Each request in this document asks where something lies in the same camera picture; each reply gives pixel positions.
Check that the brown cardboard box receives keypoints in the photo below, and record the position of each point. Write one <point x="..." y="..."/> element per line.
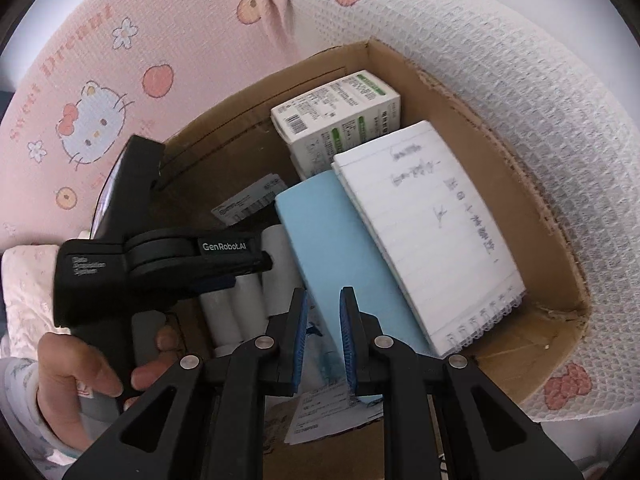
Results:
<point x="525" y="360"/>

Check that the pink printed blanket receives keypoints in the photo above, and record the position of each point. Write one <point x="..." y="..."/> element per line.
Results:
<point x="150" y="35"/>

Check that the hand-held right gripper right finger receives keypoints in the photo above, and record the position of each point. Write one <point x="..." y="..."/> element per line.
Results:
<point x="347" y="345"/>

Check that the white shipping label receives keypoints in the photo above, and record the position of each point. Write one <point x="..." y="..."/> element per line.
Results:
<point x="250" y="202"/>

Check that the person's left forearm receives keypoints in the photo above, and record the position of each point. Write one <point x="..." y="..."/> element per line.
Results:
<point x="20" y="420"/>

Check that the white blue printed packet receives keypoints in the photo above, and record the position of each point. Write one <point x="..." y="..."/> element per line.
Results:
<point x="324" y="360"/>

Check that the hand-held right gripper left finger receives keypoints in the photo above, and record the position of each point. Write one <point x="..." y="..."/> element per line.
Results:
<point x="299" y="345"/>

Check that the white green medicine box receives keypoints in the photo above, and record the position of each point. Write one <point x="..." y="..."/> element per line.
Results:
<point x="330" y="107"/>

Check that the white spiral notebook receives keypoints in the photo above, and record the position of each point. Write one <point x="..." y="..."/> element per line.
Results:
<point x="425" y="220"/>

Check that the light blue book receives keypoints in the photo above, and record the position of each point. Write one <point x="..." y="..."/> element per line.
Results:
<point x="330" y="240"/>

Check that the white floral pillow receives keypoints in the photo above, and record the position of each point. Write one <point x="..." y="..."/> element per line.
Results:
<point x="25" y="285"/>

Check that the white paper roll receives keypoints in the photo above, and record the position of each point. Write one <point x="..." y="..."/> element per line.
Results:
<point x="277" y="270"/>
<point x="220" y="320"/>
<point x="248" y="305"/>

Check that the white paper receipt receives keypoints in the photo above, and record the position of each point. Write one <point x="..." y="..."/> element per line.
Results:
<point x="320" y="410"/>

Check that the person's left hand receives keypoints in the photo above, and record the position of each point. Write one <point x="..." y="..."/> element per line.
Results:
<point x="60" y="380"/>

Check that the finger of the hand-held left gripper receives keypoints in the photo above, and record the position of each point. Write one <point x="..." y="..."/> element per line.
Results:
<point x="215" y="286"/>
<point x="220" y="255"/>

